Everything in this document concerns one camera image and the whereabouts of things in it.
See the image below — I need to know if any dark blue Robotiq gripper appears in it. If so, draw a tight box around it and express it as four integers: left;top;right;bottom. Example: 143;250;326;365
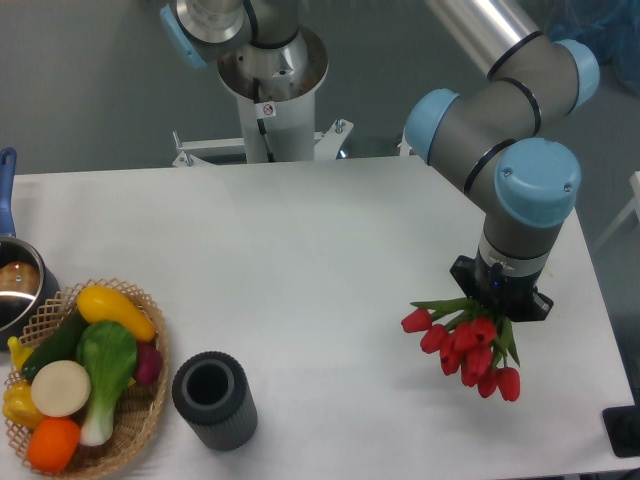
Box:
450;255;554;322

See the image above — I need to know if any beige round disc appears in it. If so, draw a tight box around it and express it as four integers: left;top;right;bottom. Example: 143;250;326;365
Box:
31;360;91;417

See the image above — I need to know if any blue plastic bag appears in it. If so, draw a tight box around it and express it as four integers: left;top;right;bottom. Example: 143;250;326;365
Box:
544;0;639;96

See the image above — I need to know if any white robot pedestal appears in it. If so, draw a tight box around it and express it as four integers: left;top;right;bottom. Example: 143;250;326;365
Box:
171;27;357;169

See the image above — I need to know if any green cucumber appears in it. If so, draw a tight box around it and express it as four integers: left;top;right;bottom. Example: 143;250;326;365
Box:
21;309;89;382

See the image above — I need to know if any white furniture frame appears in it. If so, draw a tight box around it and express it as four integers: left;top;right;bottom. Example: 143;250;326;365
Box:
593;171;639;250

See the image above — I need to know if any dark grey ribbed vase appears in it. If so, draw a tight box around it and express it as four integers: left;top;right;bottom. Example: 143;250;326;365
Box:
171;351;258;451

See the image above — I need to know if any woven wicker basket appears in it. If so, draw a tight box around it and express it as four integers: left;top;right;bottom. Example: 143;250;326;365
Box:
1;278;169;479

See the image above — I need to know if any orange fruit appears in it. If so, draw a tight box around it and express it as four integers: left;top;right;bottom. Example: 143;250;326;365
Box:
26;417;80;474

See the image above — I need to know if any blue handled saucepan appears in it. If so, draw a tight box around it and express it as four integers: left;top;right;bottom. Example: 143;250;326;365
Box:
1;147;59;352

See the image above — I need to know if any black device at edge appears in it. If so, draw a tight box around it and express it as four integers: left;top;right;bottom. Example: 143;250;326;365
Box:
602;405;639;458

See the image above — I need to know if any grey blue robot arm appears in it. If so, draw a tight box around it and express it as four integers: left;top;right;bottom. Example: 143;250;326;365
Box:
160;1;600;321

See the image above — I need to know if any purple red radish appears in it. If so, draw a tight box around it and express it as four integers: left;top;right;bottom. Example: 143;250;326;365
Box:
133;342;163;385

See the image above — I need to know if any green bok choy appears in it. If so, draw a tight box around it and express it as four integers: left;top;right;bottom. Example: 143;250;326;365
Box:
76;320;137;447

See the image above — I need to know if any yellow banana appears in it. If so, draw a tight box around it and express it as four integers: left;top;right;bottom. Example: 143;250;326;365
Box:
7;336;34;371

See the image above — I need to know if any yellow bell pepper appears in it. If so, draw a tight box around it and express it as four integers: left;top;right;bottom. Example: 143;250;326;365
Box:
2;381;46;430

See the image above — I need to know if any red tulip bouquet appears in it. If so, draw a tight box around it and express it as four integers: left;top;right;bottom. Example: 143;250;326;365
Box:
401;297;521;402

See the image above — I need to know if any yellow squash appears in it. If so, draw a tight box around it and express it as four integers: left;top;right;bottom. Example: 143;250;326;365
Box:
76;285;156;342

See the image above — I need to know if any black pedestal cable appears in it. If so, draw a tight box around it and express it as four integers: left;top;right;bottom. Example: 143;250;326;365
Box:
252;77;276;164

